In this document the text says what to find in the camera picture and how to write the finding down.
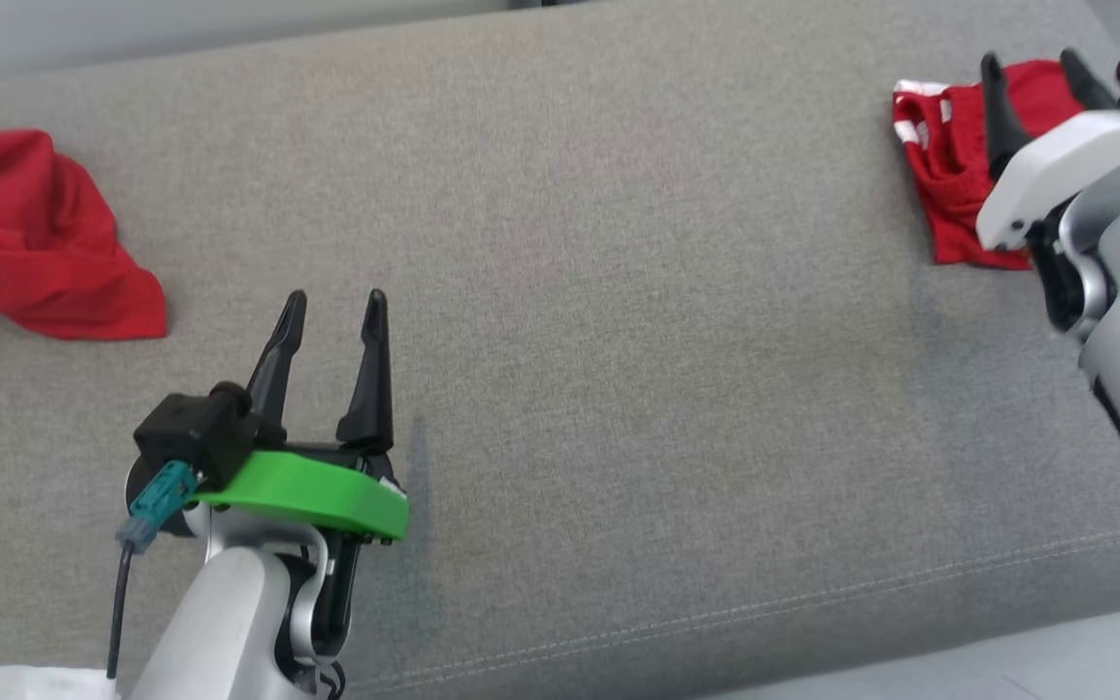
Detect grey fabric sofa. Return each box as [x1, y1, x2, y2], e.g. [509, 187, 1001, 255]
[0, 0, 1120, 700]

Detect red Bulls 23 shorts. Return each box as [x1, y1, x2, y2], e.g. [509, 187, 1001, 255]
[892, 59, 1088, 271]

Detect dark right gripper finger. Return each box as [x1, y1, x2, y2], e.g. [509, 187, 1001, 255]
[980, 52, 1033, 182]
[1061, 48, 1120, 114]

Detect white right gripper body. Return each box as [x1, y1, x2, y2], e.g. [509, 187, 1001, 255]
[976, 109, 1120, 254]

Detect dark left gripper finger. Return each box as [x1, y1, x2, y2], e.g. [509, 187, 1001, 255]
[335, 288, 395, 454]
[247, 289, 309, 440]

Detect red basketball jersey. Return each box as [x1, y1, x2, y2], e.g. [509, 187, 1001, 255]
[0, 129, 169, 396]

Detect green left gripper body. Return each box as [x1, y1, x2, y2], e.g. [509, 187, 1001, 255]
[192, 442, 411, 545]

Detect teal left camera connector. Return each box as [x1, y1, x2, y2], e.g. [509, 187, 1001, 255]
[115, 461, 200, 556]

